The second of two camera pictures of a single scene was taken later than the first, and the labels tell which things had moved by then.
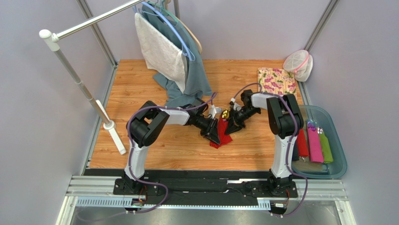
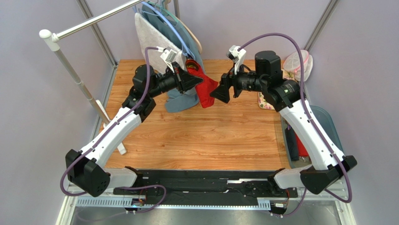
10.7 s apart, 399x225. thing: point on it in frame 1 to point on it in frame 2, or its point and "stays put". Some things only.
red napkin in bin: (303, 150) stays put
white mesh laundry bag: (300, 63) stays put
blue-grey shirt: (196, 82) stays put
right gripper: (234, 120) to (229, 86)
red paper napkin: (224, 138) to (205, 89)
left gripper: (211, 131) to (184, 81)
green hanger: (166, 12) stays put
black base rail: (173, 187) stays put
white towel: (161, 55) stays put
